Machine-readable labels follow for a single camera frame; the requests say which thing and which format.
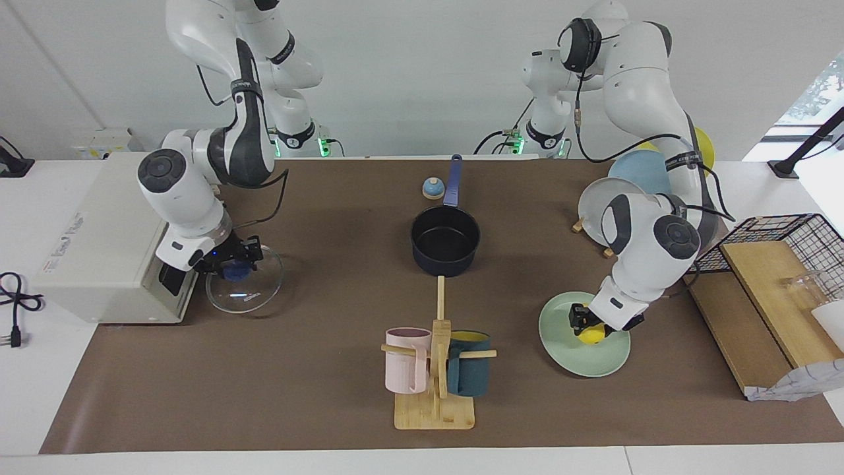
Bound white toaster oven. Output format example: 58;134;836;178
36;152;225;325

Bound yellow plate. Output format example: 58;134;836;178
636;127;715;177

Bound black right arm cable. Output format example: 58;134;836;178
196;63;291;230

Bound dark blue pot with handle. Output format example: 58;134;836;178
411;154;481;277

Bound clear glass cup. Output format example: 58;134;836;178
781;269;833;311

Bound light blue plate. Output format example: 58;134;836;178
607;150;675;196

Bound white patterned plastic bag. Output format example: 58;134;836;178
745;360;844;402

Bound yellow lemon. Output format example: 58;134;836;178
578;322;618;347

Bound white wall socket box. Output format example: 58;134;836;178
71;129;142;160

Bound light green plate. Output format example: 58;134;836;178
539;292;632;378

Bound black wire basket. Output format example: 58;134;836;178
680;213;844;301

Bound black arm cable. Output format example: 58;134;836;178
196;63;291;230
572;40;737;222

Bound black camera stand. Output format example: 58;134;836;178
768;106;844;179

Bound wooden mug tree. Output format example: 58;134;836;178
380;276;497;431

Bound black power cable with plug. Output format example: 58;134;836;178
0;272;45;349

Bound brown table mat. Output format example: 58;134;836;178
40;158;844;455

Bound dark teal mug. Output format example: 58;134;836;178
446;330;492;397

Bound glass lid with blue knob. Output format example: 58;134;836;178
204;244;284;314

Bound black clamp mount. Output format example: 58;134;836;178
0;135;35;179

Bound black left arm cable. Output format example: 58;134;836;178
572;40;737;222

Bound wooden shelf boards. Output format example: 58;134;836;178
682;241;844;396

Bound grey plate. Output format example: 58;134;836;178
578;177;650;248

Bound pink mug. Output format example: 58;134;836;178
385;328;433;395

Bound wooden plate rack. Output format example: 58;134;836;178
572;216;617;258

